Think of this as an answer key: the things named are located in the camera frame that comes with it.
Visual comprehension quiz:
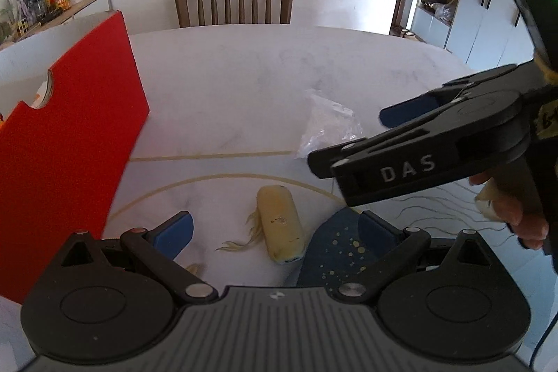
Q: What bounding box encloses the clear bag of white granules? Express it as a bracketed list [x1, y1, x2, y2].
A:
[295, 89, 365, 160]

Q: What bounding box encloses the person's right hand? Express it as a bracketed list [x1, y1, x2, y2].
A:
[468, 172, 550, 251]

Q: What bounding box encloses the red cardboard box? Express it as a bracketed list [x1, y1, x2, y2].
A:
[0, 10, 151, 305]

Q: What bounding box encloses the beige cylinder with hair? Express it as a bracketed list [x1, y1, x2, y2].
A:
[217, 185, 307, 265]

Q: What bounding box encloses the crumpled clear bag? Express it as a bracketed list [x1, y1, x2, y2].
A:
[435, 3, 457, 24]

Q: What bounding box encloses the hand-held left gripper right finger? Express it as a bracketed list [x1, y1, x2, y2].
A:
[335, 210, 508, 305]

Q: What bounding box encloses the white wooden sideboard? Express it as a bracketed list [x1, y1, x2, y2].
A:
[0, 0, 112, 50]

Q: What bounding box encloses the black cable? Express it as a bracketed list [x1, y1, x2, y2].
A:
[529, 322, 554, 371]

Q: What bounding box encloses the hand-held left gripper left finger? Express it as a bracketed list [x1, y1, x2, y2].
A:
[41, 210, 219, 305]

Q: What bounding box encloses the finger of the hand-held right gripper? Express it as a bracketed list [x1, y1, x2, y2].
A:
[378, 64, 531, 129]
[307, 115, 459, 207]

